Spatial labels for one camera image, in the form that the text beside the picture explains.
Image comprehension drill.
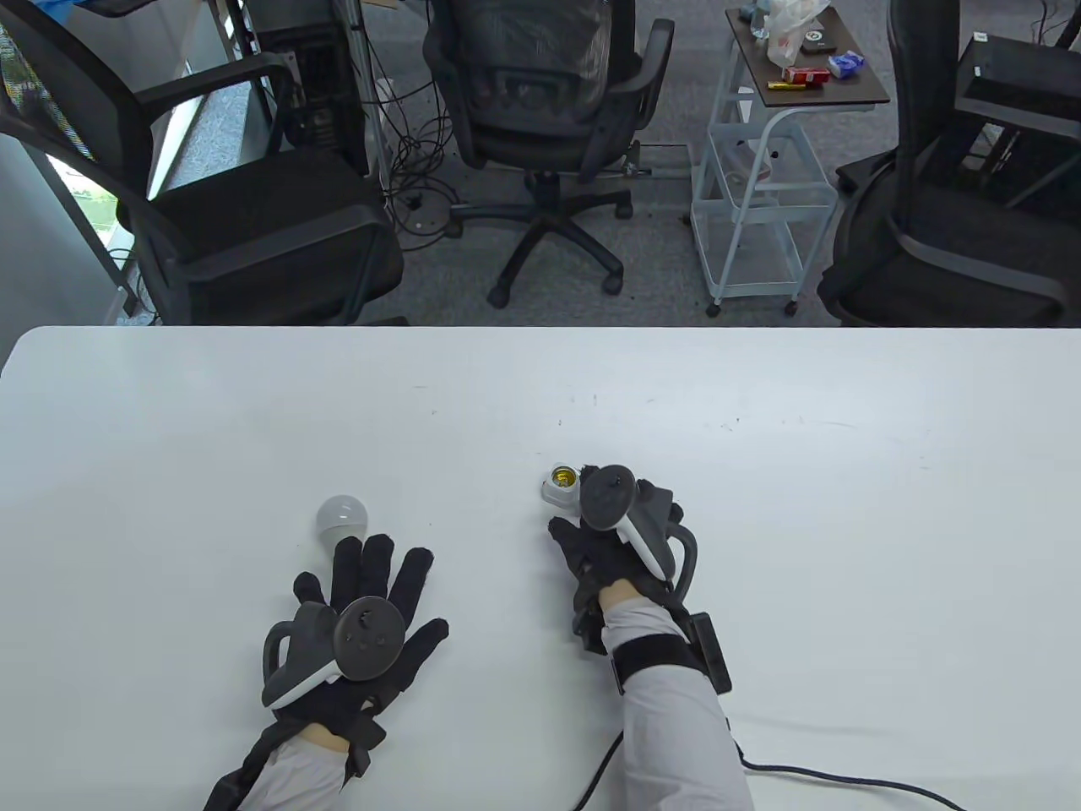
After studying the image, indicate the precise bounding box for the person's right hand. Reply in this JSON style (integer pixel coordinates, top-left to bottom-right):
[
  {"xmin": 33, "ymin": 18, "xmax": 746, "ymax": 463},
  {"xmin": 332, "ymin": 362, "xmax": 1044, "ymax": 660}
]
[{"xmin": 549, "ymin": 463, "xmax": 685, "ymax": 656}]

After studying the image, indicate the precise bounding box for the white cart with brown top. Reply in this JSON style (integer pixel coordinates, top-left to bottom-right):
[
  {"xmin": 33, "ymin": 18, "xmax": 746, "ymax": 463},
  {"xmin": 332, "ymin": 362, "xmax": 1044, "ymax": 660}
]
[{"xmin": 691, "ymin": 7, "xmax": 892, "ymax": 318}]

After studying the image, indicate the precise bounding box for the black high-back office chair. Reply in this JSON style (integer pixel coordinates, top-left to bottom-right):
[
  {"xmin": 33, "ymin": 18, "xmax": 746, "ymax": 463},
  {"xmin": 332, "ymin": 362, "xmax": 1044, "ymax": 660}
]
[{"xmin": 818, "ymin": 0, "xmax": 1081, "ymax": 329}]

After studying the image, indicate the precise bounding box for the gray tracking controller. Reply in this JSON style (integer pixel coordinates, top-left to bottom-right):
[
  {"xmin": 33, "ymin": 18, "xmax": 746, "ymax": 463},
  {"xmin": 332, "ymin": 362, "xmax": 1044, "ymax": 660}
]
[
  {"xmin": 262, "ymin": 596, "xmax": 408, "ymax": 709},
  {"xmin": 579, "ymin": 465, "xmax": 700, "ymax": 605}
]

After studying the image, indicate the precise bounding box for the black computer tower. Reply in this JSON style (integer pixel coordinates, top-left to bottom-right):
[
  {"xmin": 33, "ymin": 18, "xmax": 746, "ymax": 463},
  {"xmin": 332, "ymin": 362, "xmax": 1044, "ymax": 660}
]
[{"xmin": 253, "ymin": 0, "xmax": 372, "ymax": 178}]

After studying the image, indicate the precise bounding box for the black mesh office chair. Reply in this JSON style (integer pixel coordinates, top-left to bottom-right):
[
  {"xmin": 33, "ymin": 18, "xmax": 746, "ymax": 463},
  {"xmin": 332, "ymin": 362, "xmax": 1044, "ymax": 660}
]
[{"xmin": 422, "ymin": 0, "xmax": 676, "ymax": 309}]

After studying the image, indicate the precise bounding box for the white light bulb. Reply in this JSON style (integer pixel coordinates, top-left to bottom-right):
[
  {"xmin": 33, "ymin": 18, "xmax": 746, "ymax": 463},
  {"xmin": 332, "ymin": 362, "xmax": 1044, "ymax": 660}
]
[{"xmin": 316, "ymin": 494, "xmax": 371, "ymax": 550}]

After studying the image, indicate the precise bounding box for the white plastic bag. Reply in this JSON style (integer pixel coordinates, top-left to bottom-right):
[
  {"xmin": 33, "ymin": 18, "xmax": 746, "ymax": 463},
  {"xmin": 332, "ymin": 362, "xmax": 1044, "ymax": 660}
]
[{"xmin": 756, "ymin": 0, "xmax": 833, "ymax": 67}]

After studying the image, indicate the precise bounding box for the white light bulb socket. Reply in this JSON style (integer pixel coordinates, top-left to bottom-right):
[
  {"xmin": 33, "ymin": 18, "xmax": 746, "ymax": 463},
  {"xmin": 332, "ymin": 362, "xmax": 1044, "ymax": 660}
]
[{"xmin": 539, "ymin": 463, "xmax": 585, "ymax": 509}]

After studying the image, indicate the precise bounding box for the black side table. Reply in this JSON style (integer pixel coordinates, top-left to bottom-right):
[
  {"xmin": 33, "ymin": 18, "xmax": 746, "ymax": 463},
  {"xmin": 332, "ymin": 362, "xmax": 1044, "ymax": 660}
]
[{"xmin": 954, "ymin": 34, "xmax": 1081, "ymax": 212}]

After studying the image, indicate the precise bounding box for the person's right forearm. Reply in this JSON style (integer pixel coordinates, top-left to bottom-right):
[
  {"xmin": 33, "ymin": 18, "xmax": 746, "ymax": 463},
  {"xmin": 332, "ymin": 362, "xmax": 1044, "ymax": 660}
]
[{"xmin": 600, "ymin": 579, "xmax": 757, "ymax": 811}]

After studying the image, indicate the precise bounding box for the person's left forearm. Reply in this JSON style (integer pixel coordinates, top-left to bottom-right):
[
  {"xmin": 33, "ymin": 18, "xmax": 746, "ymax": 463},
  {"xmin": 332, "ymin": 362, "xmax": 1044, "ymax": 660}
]
[{"xmin": 203, "ymin": 722, "xmax": 351, "ymax": 811}]

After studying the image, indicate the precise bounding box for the tangle of black cables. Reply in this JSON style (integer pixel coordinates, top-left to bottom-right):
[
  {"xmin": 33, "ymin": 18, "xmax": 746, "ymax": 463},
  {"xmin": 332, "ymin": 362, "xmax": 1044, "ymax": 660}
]
[{"xmin": 363, "ymin": 76, "xmax": 465, "ymax": 250}]

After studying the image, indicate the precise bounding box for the black armrest office chair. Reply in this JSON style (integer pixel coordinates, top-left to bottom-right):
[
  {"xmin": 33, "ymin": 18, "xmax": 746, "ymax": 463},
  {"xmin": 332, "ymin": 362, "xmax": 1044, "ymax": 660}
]
[{"xmin": 0, "ymin": 0, "xmax": 406, "ymax": 326}]

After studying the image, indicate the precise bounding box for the person's left hand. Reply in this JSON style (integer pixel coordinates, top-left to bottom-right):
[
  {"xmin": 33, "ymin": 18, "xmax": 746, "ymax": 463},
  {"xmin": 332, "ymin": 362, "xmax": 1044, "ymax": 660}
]
[{"xmin": 274, "ymin": 534, "xmax": 450, "ymax": 753}]

